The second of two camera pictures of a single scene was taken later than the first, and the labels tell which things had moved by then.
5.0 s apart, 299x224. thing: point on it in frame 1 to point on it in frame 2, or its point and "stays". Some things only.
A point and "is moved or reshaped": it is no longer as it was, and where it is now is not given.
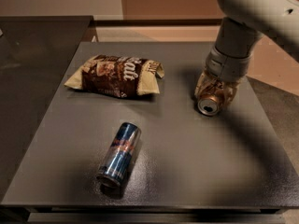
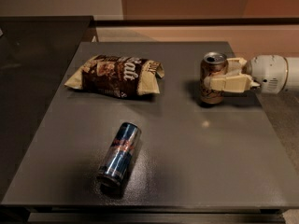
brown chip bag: [117, 77] stays
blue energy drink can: [119, 153] stays
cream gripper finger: [204, 81] to [234, 65]
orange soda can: [211, 104] is moved or reshaped
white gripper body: [226, 65] to [267, 71]
